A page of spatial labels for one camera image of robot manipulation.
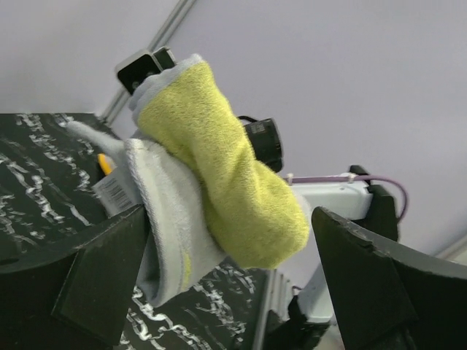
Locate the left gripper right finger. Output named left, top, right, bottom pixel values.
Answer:
left=312, top=207, right=466, bottom=349

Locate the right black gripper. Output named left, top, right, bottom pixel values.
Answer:
left=239, top=116, right=283, bottom=171

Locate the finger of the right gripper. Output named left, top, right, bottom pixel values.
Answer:
left=115, top=47, right=177, bottom=93

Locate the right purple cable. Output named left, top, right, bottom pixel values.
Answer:
left=287, top=174, right=409, bottom=223

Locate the grey yellow frog towel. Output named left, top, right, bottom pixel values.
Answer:
left=66, top=54, right=311, bottom=307

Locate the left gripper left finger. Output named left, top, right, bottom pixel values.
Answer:
left=1, top=206, right=150, bottom=349

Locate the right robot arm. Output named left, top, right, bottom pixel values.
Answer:
left=115, top=47, right=397, bottom=325

